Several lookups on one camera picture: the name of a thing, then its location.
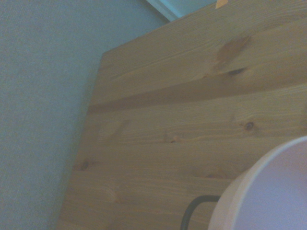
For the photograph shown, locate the pink plastic bowl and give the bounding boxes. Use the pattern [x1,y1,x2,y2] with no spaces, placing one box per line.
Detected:
[208,135,307,230]

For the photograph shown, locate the small orange tape piece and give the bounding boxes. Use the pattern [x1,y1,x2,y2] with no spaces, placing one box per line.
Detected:
[214,0,229,10]

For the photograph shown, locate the black wire rack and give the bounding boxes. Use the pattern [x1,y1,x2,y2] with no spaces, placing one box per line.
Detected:
[180,195,222,229]

